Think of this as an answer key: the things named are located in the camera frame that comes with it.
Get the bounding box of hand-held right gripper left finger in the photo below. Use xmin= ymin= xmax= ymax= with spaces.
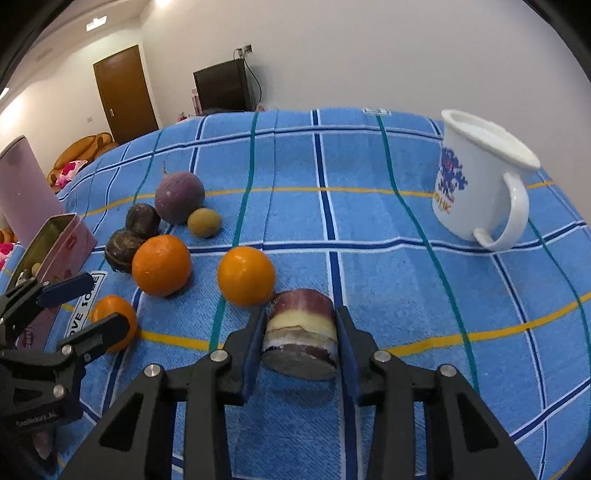
xmin=58 ymin=305 xmax=269 ymax=480

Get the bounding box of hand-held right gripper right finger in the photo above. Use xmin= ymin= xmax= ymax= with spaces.
xmin=335 ymin=305 xmax=539 ymax=480

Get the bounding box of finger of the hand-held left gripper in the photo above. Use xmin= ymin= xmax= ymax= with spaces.
xmin=58 ymin=314 xmax=132 ymax=366
xmin=0 ymin=271 xmax=96 ymax=334

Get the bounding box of small orange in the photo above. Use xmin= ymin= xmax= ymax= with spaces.
xmin=90 ymin=295 xmax=139 ymax=354

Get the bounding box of pink tin box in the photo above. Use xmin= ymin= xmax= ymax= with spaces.
xmin=4 ymin=213 xmax=98 ymax=352

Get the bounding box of purple sugarcane piece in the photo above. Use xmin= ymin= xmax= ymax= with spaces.
xmin=261 ymin=288 xmax=338 ymax=381

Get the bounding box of large orange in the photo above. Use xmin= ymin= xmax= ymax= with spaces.
xmin=217 ymin=246 xmax=277 ymax=308
xmin=131 ymin=234 xmax=192 ymax=297

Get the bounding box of person's left hand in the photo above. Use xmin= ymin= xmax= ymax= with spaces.
xmin=28 ymin=425 xmax=58 ymax=462

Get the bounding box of pink tin lid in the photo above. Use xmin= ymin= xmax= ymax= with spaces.
xmin=0 ymin=135 xmax=65 ymax=241

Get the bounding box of pink floral cushion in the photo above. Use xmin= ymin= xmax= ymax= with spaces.
xmin=56 ymin=160 xmax=88 ymax=188

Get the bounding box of blue plaid blanket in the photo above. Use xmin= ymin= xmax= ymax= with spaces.
xmin=0 ymin=107 xmax=591 ymax=480

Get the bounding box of purple round radish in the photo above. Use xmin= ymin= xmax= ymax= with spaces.
xmin=154 ymin=159 xmax=206 ymax=226

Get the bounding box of orange-brown sofa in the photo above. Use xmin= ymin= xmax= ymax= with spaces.
xmin=47 ymin=132 xmax=120 ymax=188

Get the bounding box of white printed enamel mug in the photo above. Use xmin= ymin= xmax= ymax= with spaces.
xmin=431 ymin=109 xmax=541 ymax=252

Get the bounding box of brown wooden door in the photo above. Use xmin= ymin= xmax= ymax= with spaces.
xmin=92 ymin=45 xmax=161 ymax=145

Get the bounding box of black television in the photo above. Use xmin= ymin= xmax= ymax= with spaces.
xmin=192 ymin=58 xmax=257 ymax=114

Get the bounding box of black power cable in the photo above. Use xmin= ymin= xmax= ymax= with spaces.
xmin=244 ymin=55 xmax=267 ymax=112

